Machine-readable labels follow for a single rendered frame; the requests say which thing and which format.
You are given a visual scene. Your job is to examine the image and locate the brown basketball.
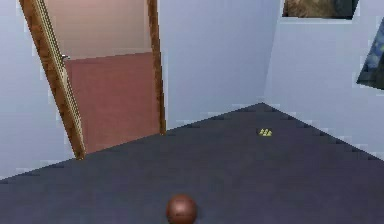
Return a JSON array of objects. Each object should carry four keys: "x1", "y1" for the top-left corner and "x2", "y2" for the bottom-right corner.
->
[{"x1": 165, "y1": 194, "x2": 198, "y2": 224}]

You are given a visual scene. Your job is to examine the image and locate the brown wooden room door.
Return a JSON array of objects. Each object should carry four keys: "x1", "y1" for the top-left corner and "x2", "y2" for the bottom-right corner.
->
[{"x1": 18, "y1": 0, "x2": 87, "y2": 161}]

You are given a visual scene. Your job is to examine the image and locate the brown framed wall picture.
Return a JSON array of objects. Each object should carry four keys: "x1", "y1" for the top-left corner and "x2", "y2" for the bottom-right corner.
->
[{"x1": 281, "y1": 0, "x2": 360, "y2": 20}]

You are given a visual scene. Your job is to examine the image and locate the dark blue framed wall picture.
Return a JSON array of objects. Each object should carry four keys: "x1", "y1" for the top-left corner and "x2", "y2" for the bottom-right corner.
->
[{"x1": 355, "y1": 17, "x2": 384, "y2": 91}]

